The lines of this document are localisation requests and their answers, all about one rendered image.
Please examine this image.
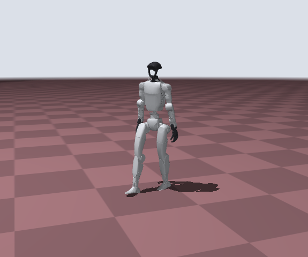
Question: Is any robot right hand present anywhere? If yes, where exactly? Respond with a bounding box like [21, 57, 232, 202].
[136, 118, 142, 132]

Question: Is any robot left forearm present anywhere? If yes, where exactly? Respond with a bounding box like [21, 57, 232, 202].
[168, 104, 177, 128]

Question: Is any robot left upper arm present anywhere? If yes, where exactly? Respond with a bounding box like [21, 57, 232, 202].
[161, 83, 172, 111]

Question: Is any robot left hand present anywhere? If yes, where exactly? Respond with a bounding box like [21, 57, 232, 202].
[170, 124, 178, 142]

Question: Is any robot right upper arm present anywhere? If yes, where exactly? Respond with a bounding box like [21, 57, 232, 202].
[137, 82, 145, 107]

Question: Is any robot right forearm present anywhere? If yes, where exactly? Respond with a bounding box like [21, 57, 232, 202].
[137, 106, 144, 122]

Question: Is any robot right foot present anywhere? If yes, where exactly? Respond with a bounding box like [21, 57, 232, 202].
[125, 187, 140, 194]

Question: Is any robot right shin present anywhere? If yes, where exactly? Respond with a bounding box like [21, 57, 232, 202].
[132, 156, 144, 188]

